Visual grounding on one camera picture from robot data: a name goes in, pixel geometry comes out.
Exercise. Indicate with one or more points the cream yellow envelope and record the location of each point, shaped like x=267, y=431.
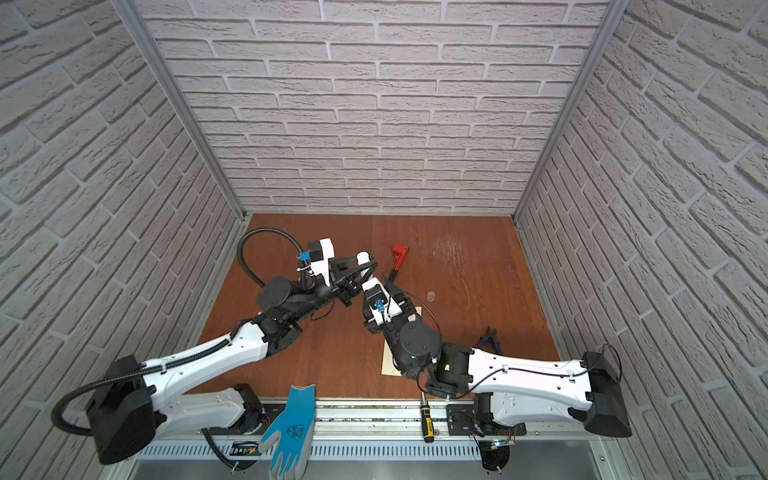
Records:
x=408, y=338

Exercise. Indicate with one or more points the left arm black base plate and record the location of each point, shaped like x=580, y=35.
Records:
x=251, y=422

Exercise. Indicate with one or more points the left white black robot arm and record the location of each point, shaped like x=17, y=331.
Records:
x=139, y=402

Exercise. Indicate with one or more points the red black pipe wrench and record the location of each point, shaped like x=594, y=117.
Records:
x=399, y=253

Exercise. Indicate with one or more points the black yellow screwdriver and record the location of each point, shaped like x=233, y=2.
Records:
x=426, y=422

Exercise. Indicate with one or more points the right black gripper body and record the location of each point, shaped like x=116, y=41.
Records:
x=377, y=326

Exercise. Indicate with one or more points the aluminium front rail frame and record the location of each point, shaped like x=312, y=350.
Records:
x=379, y=429

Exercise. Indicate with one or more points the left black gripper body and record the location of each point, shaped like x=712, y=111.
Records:
x=338, y=290

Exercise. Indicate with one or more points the blue grey work glove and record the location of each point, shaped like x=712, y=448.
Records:
x=291, y=435

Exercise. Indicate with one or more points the blue handled pliers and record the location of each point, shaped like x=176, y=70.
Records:
x=489, y=338

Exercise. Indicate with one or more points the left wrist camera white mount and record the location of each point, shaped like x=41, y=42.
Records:
x=315, y=261

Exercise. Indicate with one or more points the white glue stick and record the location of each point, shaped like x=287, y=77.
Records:
x=363, y=258

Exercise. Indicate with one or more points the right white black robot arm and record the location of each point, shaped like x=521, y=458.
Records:
x=507, y=391

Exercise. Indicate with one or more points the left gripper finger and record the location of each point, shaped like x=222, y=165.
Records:
x=365, y=272
x=341, y=264

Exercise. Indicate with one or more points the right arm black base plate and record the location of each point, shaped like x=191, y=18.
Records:
x=462, y=420

